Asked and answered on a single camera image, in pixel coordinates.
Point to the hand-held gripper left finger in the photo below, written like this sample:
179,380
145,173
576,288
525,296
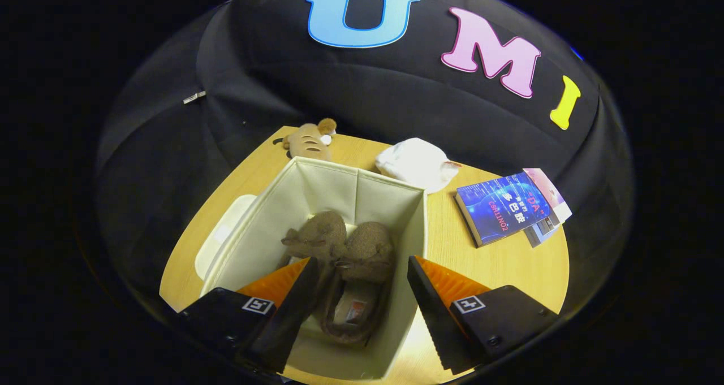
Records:
288,323

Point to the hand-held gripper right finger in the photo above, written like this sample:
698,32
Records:
435,317

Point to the brown furry slipper shoe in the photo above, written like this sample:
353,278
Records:
367,246
319,232

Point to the cream storage box lid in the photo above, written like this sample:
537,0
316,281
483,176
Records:
223,238

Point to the cream fabric storage box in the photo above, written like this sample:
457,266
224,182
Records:
334,187

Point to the blue cover book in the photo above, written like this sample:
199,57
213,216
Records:
503,207

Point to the grey thin book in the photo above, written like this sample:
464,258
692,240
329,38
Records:
543,231

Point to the white crumpled cloth bundle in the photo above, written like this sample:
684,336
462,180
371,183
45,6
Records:
416,161

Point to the pink and white book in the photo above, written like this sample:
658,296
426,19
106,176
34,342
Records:
543,184

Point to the brown striped plush toy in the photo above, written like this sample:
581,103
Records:
308,142

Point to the small silver clip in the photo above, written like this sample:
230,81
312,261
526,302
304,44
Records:
194,97

